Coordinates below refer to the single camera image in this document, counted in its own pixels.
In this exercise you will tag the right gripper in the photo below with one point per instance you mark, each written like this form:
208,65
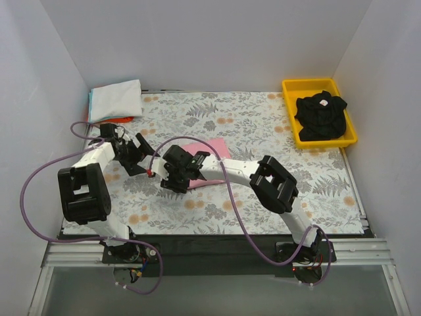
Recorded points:
174,182

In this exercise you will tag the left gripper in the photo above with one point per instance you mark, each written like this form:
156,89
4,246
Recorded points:
135,159

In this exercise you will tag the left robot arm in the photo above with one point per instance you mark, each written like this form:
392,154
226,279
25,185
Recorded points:
85,197

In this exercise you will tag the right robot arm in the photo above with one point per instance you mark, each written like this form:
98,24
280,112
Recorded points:
273,185

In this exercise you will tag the folded orange t-shirt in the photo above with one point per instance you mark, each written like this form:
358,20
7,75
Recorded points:
112,119

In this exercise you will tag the folded teal t-shirt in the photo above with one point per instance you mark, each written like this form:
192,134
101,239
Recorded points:
89,105

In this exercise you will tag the floral patterned table mat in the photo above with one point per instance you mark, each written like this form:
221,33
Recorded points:
252,124

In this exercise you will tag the black t-shirt in bin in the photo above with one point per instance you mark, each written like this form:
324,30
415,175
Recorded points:
322,117

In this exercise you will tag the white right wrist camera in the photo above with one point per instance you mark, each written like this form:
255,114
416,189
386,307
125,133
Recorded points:
157,168

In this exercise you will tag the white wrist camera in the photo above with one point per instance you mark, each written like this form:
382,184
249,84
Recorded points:
122,134
157,168

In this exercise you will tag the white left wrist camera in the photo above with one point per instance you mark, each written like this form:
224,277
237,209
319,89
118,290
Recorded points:
122,134

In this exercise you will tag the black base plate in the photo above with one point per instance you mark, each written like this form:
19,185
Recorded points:
270,245

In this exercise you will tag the aluminium frame rail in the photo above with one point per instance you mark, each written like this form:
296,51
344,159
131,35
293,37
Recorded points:
348,251

